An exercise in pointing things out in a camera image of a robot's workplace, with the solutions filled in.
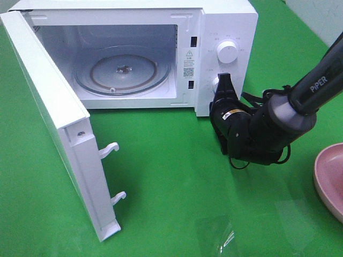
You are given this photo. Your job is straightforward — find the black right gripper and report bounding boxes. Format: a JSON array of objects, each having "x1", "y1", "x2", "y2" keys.
[{"x1": 210, "y1": 73, "x2": 252, "y2": 155}]

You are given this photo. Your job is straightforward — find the pink plate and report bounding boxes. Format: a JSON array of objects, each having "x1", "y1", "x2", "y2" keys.
[{"x1": 314, "y1": 143, "x2": 342, "y2": 222}]

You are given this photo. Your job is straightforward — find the white microwave door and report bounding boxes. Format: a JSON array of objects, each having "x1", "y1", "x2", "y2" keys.
[{"x1": 1, "y1": 11, "x2": 126, "y2": 241}]

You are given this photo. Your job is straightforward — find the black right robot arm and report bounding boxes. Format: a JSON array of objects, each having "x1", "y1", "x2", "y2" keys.
[{"x1": 209, "y1": 36, "x2": 342, "y2": 165}]

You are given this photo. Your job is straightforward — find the lower white control knob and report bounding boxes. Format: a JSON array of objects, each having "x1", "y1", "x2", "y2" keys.
[{"x1": 212, "y1": 77, "x2": 219, "y2": 93}]

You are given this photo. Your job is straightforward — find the white control knob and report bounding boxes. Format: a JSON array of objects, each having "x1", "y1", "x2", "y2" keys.
[
  {"x1": 217, "y1": 40, "x2": 238, "y2": 64},
  {"x1": 212, "y1": 77, "x2": 219, "y2": 93}
]

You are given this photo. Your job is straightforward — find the upper white control knob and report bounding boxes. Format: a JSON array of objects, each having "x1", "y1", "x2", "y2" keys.
[{"x1": 217, "y1": 40, "x2": 238, "y2": 64}]

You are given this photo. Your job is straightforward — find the white warning label with QR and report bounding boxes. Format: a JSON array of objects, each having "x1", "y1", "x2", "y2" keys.
[{"x1": 181, "y1": 47, "x2": 199, "y2": 79}]

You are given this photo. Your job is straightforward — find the glass turntable plate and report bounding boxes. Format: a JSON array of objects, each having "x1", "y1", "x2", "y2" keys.
[{"x1": 74, "y1": 45, "x2": 175, "y2": 96}]

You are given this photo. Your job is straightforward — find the white microwave oven body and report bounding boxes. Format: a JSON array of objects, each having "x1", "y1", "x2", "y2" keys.
[{"x1": 6, "y1": 1, "x2": 258, "y2": 117}]

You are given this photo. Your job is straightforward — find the clear tape patch front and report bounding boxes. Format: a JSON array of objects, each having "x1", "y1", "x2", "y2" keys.
[{"x1": 195, "y1": 215, "x2": 239, "y2": 256}]

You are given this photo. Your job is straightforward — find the clear tape patch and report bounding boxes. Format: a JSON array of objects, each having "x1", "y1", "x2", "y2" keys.
[
  {"x1": 195, "y1": 215, "x2": 239, "y2": 256},
  {"x1": 275, "y1": 199, "x2": 318, "y2": 252}
]

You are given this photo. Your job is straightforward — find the clear tape patch right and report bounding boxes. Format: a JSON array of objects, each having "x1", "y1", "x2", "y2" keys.
[{"x1": 275, "y1": 199, "x2": 318, "y2": 252}]

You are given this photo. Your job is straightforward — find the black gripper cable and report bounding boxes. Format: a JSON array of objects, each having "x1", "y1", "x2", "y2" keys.
[{"x1": 229, "y1": 85, "x2": 293, "y2": 170}]

